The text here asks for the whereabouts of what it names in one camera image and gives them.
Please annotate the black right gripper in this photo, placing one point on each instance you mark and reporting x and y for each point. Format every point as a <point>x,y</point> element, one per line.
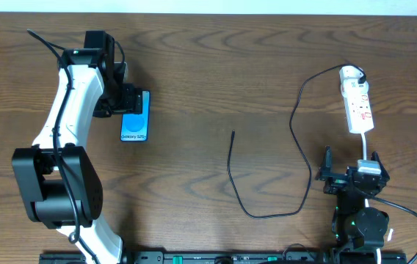
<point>344,176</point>

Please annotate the white USB charger adapter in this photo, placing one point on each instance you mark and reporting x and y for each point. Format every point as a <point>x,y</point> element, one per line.
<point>353,81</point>

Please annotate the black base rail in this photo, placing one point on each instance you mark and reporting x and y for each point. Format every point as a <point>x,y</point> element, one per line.
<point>224,257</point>

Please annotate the white paper tag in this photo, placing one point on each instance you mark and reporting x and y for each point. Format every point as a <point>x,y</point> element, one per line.
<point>390,233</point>

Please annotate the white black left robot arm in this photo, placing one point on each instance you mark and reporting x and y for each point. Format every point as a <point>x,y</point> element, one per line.
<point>57,181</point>

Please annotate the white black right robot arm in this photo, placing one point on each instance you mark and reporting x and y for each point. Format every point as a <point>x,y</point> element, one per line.
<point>358,227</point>

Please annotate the blue Galaxy smartphone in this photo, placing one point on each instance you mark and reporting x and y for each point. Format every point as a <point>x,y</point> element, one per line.
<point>134,127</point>

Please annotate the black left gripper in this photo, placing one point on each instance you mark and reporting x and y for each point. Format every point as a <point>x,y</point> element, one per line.
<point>135,100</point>

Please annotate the white power strip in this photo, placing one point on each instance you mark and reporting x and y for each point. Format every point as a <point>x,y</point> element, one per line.
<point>358,109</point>

